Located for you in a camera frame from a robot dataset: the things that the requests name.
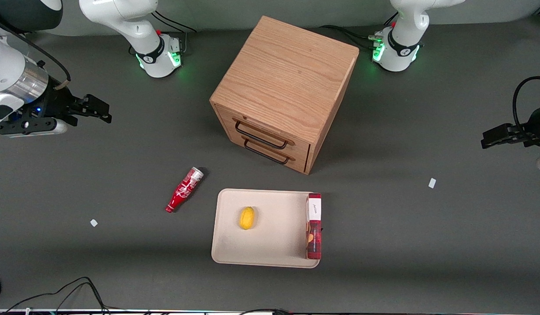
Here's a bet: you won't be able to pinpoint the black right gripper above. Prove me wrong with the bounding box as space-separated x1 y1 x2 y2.
32 77 112 128

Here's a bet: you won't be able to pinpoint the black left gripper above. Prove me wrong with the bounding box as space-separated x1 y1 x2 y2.
480 103 540 150

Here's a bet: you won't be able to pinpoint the beige plastic tray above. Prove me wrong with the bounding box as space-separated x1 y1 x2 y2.
211 189 322 268

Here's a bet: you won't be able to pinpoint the wooden drawer front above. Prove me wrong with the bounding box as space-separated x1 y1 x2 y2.
224 126 310 174
216 106 312 161

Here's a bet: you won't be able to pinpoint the yellow lemon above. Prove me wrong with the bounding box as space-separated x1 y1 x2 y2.
239 206 256 231

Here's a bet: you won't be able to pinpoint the wooden drawer cabinet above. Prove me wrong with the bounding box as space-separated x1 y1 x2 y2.
210 16 359 175

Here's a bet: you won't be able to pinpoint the red snack box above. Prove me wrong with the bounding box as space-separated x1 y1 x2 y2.
305 193 323 260

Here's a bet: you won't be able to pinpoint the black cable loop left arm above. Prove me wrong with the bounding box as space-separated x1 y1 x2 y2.
512 76 540 133

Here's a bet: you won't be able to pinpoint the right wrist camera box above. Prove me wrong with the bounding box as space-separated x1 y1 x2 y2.
0 117 69 139

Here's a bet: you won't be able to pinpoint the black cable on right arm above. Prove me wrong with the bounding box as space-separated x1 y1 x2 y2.
0 17 72 90

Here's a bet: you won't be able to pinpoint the black cables at right base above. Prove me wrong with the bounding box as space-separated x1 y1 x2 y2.
151 10 197 56

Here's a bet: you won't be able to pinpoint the black cables at base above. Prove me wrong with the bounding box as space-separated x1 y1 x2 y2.
151 10 197 56
319 12 400 49

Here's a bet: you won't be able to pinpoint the black metal drawer handle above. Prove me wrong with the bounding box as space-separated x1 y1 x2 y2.
243 139 291 165
235 120 289 150

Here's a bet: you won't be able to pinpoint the black cables at left base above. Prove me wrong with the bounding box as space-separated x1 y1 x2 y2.
319 12 400 49

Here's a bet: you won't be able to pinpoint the black cable at table edge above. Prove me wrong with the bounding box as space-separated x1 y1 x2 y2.
238 308 293 315

